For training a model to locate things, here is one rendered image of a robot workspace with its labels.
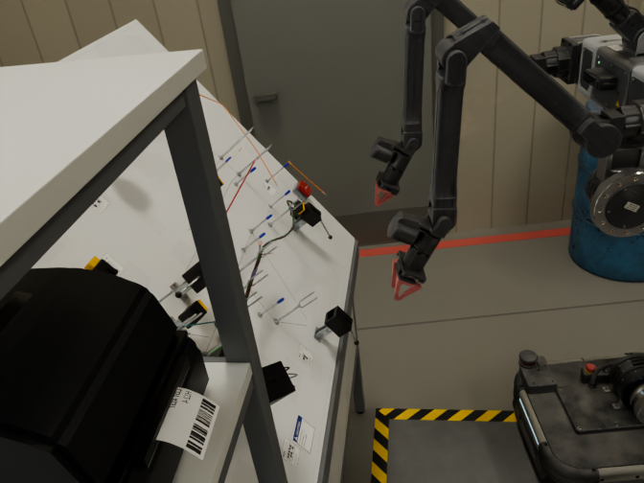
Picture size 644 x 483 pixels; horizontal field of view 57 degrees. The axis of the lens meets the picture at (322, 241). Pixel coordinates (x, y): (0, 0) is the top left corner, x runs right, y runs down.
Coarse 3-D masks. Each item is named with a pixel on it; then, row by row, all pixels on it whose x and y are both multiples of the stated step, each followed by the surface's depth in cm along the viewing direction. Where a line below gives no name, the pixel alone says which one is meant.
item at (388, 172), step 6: (390, 168) 189; (384, 174) 191; (390, 174) 189; (396, 174) 189; (384, 180) 191; (390, 180) 190; (396, 180) 190; (384, 186) 189; (390, 186) 189; (396, 186) 191; (396, 192) 190
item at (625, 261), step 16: (592, 160) 295; (576, 192) 318; (576, 208) 320; (576, 224) 322; (592, 224) 307; (576, 240) 325; (592, 240) 312; (608, 240) 305; (624, 240) 300; (640, 240) 297; (576, 256) 328; (592, 256) 316; (608, 256) 309; (624, 256) 304; (640, 256) 302; (592, 272) 320; (608, 272) 313; (624, 272) 309; (640, 272) 307
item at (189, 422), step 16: (176, 400) 61; (192, 400) 62; (208, 400) 63; (176, 416) 60; (192, 416) 61; (208, 416) 62; (160, 432) 58; (176, 432) 58; (192, 432) 59; (208, 432) 61; (192, 448) 58
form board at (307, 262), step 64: (128, 192) 135; (256, 192) 179; (64, 256) 111; (128, 256) 124; (192, 256) 139; (256, 256) 159; (320, 256) 187; (256, 320) 144; (320, 320) 166; (320, 384) 149; (320, 448) 136
